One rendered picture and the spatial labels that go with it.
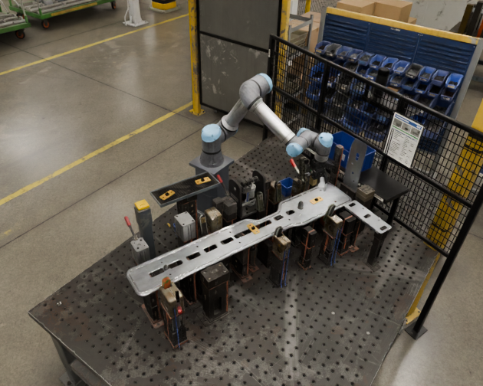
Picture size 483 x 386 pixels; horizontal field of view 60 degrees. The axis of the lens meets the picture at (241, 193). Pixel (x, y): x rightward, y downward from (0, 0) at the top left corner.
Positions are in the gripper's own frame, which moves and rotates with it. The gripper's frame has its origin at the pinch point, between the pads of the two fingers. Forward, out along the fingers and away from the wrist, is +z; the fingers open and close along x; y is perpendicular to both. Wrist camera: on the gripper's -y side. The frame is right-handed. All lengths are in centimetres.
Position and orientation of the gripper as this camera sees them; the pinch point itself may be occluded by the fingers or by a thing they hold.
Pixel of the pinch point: (317, 183)
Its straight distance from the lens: 252.3
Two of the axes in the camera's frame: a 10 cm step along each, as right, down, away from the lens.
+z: -0.6, 7.1, 7.0
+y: -8.5, 3.3, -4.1
